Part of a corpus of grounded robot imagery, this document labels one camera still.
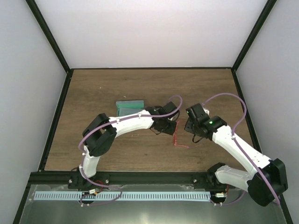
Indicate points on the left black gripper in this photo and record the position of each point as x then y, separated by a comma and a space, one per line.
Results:
170, 131

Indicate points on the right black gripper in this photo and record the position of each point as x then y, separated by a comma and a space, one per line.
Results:
188, 128

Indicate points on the red transparent sunglasses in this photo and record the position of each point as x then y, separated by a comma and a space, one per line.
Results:
175, 137

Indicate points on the blue green glasses case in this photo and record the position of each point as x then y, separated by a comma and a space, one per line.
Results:
129, 107

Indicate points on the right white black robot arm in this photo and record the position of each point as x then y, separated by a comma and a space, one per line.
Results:
263, 178

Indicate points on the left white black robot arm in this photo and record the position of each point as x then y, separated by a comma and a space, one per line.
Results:
103, 130

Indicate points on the clear plastic sheet cover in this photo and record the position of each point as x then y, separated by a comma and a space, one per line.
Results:
238, 208

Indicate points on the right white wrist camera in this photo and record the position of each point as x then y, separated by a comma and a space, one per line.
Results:
206, 111

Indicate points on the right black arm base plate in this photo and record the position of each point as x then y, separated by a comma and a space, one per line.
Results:
207, 181

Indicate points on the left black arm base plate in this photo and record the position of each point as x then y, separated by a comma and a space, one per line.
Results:
77, 181

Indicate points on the black aluminium frame rail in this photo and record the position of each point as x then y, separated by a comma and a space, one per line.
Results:
125, 178

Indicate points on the light blue slotted cable duct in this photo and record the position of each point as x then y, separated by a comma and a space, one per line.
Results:
196, 196

